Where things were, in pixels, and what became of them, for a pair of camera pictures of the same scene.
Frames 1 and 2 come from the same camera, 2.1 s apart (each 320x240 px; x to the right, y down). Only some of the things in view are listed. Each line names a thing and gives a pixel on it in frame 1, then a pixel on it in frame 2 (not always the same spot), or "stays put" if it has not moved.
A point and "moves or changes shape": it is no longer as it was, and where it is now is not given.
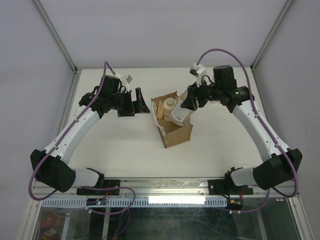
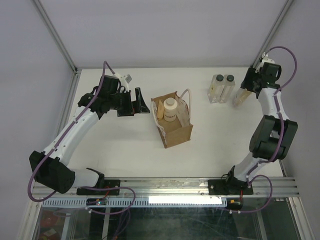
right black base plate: [227, 187] stays put
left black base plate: [108, 184] stays put
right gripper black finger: [191, 102] to [249, 82]
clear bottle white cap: [180, 115] moves or changes shape
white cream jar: [168, 104] stays put
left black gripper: [129, 111] stays put
